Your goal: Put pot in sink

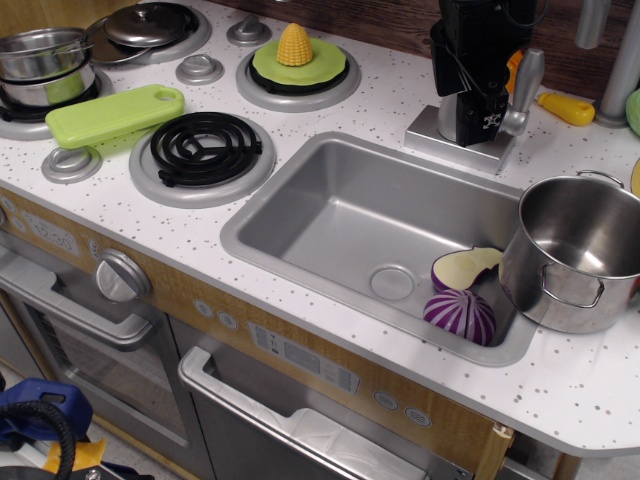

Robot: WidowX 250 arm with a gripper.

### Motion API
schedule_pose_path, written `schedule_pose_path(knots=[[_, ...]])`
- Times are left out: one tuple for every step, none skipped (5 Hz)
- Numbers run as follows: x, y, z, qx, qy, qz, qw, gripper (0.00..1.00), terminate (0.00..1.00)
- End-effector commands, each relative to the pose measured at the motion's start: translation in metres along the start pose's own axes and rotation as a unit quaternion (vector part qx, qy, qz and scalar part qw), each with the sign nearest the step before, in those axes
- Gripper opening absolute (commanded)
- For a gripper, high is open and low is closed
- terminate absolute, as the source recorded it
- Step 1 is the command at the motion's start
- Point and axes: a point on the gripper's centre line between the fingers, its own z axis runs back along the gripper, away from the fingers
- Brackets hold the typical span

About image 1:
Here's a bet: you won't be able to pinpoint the toy dishwasher door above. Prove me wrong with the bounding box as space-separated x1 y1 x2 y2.
172 321 473 479

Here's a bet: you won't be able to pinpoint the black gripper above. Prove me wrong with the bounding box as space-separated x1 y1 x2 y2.
430 1 536 147

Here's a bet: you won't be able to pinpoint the small stacked steel pots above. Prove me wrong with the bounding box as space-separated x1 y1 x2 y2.
1 27 96 107

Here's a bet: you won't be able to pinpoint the yellow toy knife handle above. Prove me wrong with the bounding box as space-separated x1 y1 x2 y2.
537 92 595 126

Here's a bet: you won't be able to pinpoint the grey hanging pipe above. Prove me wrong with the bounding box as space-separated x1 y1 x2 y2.
575 0 611 50

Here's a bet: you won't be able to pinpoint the large steel pot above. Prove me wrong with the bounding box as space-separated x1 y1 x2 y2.
499 170 639 334

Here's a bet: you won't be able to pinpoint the steel pot lid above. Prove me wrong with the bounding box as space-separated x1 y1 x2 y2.
104 3 185 48

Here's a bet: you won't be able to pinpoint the green round plate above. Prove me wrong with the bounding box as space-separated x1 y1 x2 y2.
252 38 346 86

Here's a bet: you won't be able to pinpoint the purple striped onion toy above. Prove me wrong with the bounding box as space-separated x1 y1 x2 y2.
423 289 497 346

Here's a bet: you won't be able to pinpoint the blue clamp tool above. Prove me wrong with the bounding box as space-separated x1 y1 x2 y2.
1 378 93 442

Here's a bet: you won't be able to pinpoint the grey toy sink basin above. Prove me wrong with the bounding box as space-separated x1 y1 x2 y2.
221 133 536 367

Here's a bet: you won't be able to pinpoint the silver oven knob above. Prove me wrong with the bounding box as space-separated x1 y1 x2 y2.
94 248 152 303

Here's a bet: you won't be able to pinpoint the green cabbage toy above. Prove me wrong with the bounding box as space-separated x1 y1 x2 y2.
625 89 640 136

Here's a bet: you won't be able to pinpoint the silver toy faucet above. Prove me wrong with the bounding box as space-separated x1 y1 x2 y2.
404 48 545 174

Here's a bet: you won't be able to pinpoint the yellow red fruit slice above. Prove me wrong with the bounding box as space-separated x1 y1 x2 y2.
630 160 640 197

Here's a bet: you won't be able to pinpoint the toy oven door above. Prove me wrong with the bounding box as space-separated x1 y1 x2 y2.
1 236 212 479

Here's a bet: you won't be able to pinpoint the grey stove knob middle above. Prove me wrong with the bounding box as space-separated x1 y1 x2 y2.
175 54 224 86

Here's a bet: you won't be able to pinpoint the grey stove knob front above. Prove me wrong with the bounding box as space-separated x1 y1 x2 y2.
41 146 102 184

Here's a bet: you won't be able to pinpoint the yellow cloth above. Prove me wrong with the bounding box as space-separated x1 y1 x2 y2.
43 438 107 473

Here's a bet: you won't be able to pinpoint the orange pumpkin toy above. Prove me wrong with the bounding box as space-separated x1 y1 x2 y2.
506 50 524 94

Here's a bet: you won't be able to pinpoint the purple eggplant slice toy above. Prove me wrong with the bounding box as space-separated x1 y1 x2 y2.
431 247 503 291

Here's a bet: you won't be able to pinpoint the yellow corn cob toy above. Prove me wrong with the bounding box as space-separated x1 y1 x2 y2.
276 23 314 67

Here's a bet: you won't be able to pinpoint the black front coil burner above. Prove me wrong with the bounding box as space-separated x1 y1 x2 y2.
150 112 264 188

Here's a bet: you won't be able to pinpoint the grey stove knob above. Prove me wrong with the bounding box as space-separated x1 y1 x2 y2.
41 146 102 184
226 14 272 47
175 54 224 86

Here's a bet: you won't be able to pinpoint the black hose cable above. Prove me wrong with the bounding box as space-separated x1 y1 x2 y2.
0 401 77 480

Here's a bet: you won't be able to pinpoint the grey vertical post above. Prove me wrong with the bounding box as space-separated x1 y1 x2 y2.
595 1 639 128

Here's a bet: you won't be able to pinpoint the green plastic cutting board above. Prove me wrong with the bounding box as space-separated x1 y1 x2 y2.
45 84 185 149

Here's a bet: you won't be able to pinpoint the grey stove knob back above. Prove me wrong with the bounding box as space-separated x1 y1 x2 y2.
226 14 272 47

